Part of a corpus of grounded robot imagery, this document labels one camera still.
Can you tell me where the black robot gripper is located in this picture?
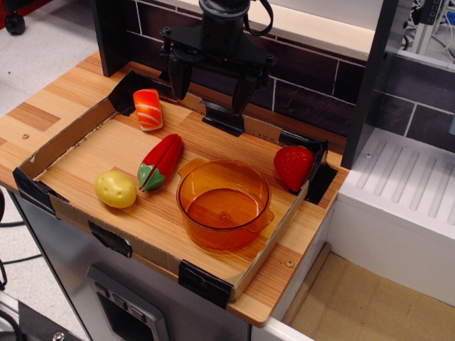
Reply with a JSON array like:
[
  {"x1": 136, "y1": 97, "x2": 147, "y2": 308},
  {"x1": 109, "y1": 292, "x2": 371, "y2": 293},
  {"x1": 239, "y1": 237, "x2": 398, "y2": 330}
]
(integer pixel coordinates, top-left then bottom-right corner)
[{"x1": 160, "y1": 1, "x2": 277, "y2": 115}]

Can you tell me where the salmon nigiri sushi toy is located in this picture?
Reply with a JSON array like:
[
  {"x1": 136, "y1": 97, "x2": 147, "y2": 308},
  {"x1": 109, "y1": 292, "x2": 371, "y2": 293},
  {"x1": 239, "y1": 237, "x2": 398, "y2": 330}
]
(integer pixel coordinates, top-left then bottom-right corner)
[{"x1": 133, "y1": 89, "x2": 164, "y2": 131}]

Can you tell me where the cardboard fence with black tape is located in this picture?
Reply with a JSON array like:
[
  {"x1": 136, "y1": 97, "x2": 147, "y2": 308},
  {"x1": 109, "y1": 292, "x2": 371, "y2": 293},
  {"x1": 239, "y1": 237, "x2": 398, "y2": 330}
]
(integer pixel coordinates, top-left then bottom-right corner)
[{"x1": 13, "y1": 72, "x2": 337, "y2": 307}]

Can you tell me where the orange transparent plastic pot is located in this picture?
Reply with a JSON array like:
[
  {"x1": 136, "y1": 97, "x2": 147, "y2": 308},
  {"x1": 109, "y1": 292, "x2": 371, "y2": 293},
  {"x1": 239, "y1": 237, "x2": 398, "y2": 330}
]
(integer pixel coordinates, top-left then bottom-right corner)
[{"x1": 176, "y1": 158, "x2": 274, "y2": 251}]

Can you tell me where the red chili pepper toy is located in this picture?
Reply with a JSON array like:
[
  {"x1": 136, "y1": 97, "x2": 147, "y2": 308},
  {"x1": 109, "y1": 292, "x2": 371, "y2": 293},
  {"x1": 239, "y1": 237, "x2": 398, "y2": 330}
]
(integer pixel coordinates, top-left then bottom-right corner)
[{"x1": 137, "y1": 134, "x2": 183, "y2": 191}]

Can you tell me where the red strawberry toy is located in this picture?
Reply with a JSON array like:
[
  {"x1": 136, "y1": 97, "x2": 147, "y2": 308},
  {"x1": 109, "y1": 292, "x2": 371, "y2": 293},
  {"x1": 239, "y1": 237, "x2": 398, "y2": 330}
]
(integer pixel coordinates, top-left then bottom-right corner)
[{"x1": 274, "y1": 146, "x2": 315, "y2": 192}]

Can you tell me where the yellow potato toy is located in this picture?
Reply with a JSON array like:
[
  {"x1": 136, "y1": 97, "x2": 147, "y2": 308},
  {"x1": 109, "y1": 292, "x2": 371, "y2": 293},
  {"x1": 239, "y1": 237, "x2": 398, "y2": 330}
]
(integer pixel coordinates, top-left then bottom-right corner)
[{"x1": 94, "y1": 170, "x2": 137, "y2": 208}]

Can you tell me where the black caster wheel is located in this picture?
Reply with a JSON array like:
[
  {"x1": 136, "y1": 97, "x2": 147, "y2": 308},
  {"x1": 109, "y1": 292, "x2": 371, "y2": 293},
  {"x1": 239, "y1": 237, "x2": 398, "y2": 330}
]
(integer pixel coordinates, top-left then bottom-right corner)
[{"x1": 4, "y1": 12, "x2": 26, "y2": 36}]

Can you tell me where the white toy sink drainboard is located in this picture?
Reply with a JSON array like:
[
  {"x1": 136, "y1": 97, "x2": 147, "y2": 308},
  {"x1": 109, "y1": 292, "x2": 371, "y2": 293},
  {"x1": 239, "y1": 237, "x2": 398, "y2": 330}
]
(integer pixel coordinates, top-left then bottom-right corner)
[{"x1": 328, "y1": 129, "x2": 454, "y2": 305}]

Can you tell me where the silver toy oven front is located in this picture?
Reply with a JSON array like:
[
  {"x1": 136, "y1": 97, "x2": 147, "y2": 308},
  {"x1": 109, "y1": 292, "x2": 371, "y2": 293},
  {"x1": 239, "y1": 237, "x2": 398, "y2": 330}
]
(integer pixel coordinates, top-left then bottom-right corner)
[{"x1": 10, "y1": 193, "x2": 252, "y2": 340}]

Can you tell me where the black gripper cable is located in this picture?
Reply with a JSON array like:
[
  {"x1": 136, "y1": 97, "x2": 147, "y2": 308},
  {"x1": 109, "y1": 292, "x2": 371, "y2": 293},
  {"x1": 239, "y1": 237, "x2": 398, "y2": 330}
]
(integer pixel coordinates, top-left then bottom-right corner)
[{"x1": 242, "y1": 0, "x2": 274, "y2": 37}]

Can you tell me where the dark grey cabinet post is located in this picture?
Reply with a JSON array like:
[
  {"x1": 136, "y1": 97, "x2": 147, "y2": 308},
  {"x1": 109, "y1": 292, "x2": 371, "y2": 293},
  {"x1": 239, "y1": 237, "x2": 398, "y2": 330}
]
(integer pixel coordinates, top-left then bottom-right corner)
[{"x1": 341, "y1": 1, "x2": 409, "y2": 169}]

